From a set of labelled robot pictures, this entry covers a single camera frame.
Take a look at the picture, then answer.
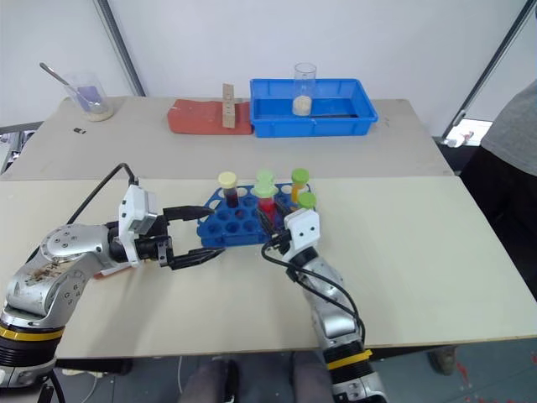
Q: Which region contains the wooden block with holes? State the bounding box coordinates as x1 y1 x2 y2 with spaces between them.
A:
222 82 237 129

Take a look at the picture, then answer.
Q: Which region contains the grey diagonal frame pole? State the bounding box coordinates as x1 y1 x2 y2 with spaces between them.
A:
441 0 534 140
91 0 147 98

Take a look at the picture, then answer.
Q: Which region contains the red and white card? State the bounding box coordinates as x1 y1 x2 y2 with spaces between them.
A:
92 263 132 280

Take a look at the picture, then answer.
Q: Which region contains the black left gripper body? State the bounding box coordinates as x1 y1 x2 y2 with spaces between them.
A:
134 215 175 270

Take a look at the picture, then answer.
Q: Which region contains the blue test tube rack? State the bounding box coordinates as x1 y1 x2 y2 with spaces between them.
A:
196 182 318 249

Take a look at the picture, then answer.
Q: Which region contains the white object on floor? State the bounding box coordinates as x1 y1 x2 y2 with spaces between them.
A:
443 131 476 149

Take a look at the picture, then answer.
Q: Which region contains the tall clear glass cylinder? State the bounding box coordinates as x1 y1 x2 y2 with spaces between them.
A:
291 62 317 117

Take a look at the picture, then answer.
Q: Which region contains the person in grey shirt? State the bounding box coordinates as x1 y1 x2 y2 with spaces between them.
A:
458 78 537 258

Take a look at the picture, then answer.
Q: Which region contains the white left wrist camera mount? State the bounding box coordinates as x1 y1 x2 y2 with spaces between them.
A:
117 184 159 269

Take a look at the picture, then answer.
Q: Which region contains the yellow-capped dark red test tube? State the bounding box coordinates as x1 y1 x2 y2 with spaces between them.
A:
217 171 241 210

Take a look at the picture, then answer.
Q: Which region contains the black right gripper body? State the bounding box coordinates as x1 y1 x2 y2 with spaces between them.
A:
267 228 292 255

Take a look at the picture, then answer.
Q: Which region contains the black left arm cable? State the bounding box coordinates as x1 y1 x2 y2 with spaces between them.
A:
65 162 140 225

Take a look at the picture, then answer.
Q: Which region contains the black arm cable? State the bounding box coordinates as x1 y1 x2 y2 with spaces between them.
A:
261 239 367 352
65 162 140 225

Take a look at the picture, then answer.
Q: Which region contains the dark rounded shape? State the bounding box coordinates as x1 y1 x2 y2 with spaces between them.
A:
180 358 238 403

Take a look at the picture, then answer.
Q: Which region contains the clear glass beaker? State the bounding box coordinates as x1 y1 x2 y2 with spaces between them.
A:
65 71 115 123

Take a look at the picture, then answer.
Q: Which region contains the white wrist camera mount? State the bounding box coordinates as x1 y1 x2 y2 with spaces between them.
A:
283 209 323 258
117 184 159 269

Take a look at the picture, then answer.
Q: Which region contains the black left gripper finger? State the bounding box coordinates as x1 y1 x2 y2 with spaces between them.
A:
172 247 228 271
162 204 213 228

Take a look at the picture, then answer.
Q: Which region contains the green-capped orange test tube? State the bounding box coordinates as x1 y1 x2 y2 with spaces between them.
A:
290 168 312 207

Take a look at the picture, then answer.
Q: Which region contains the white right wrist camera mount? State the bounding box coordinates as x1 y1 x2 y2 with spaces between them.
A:
283 209 323 258

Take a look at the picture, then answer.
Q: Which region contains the pale-green-capped red test tube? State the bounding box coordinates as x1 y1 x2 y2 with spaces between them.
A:
253 169 279 224

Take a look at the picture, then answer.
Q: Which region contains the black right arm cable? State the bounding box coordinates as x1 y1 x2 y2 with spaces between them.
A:
261 239 367 352

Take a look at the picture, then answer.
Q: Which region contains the blue plastic bin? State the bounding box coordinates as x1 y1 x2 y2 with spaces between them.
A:
249 77 379 139

